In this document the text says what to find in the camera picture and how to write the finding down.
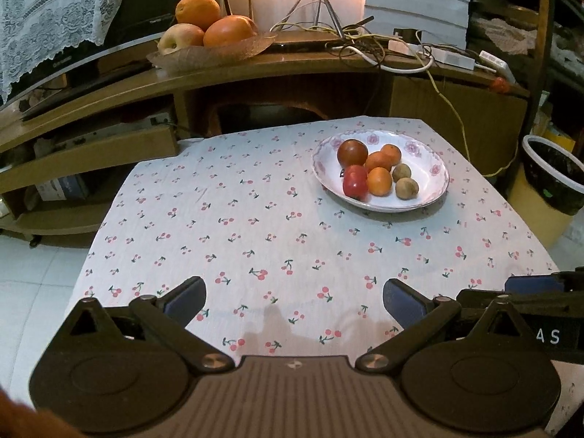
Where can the small orange ball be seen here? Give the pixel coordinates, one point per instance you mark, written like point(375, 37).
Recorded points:
point(499, 84)

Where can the black router with antennas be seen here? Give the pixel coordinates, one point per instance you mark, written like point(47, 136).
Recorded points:
point(301, 45)

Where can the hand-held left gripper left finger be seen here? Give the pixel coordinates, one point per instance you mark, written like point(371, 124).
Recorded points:
point(185, 300)

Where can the short white power strip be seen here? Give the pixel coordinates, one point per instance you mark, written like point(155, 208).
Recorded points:
point(495, 64)

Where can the white lace cloth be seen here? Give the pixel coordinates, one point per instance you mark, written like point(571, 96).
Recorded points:
point(50, 9)

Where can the black television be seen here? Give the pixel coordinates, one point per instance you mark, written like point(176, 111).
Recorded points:
point(146, 4)

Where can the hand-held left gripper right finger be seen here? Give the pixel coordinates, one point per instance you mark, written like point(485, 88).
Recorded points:
point(404, 303)

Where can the trash bin with black bag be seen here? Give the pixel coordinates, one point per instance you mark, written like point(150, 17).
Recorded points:
point(554, 178)

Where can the small red tomato with stem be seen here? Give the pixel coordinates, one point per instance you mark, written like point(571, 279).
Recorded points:
point(356, 182)

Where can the wooden television cabinet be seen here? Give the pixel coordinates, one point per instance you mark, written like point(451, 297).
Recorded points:
point(296, 86)

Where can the small orange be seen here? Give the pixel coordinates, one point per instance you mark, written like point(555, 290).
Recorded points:
point(392, 151)
point(377, 161)
point(380, 181)

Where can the large orange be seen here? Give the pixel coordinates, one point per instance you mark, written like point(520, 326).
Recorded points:
point(228, 31)
point(197, 10)

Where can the long white power strip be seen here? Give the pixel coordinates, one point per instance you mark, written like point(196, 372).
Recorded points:
point(449, 58)

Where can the cluttered storage shelf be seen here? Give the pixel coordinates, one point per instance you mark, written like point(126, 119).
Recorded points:
point(511, 18)

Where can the pale yellow apple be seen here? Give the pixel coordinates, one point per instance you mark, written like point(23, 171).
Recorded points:
point(180, 39)

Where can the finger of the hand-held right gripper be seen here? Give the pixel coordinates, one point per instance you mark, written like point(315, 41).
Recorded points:
point(534, 284)
point(538, 303)

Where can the blue cardboard box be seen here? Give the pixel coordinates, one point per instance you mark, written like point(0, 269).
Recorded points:
point(61, 188)

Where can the white floral plate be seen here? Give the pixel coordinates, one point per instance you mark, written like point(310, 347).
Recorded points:
point(429, 169)

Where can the cherry print tablecloth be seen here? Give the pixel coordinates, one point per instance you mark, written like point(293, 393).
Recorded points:
point(237, 219)

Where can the brown kiwi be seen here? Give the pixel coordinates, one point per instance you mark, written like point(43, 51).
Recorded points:
point(407, 189)
point(401, 172)

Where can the grey set-top box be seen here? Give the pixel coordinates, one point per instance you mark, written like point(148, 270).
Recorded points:
point(105, 134)

